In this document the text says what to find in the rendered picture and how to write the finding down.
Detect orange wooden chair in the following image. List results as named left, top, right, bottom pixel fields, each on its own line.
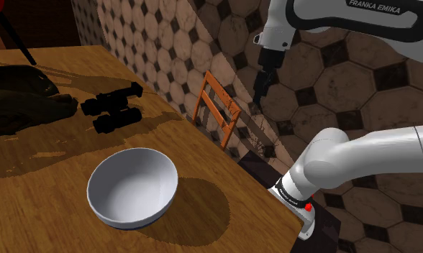
left=191, top=70, right=242, bottom=151

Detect white bowl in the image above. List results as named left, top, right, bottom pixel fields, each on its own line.
left=86, top=147, right=179, bottom=231

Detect black binoculars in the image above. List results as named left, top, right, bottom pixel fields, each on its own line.
left=79, top=81, right=145, bottom=135

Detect red stool with black legs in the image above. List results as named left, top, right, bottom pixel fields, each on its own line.
left=0, top=0, right=37, bottom=68

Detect wooden table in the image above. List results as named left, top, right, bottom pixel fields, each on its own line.
left=0, top=44, right=304, bottom=253

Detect dark robot stand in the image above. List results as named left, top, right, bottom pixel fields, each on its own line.
left=237, top=150, right=342, bottom=253

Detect dark brown crumpled cloth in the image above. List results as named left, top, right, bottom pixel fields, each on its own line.
left=0, top=64, right=79, bottom=139

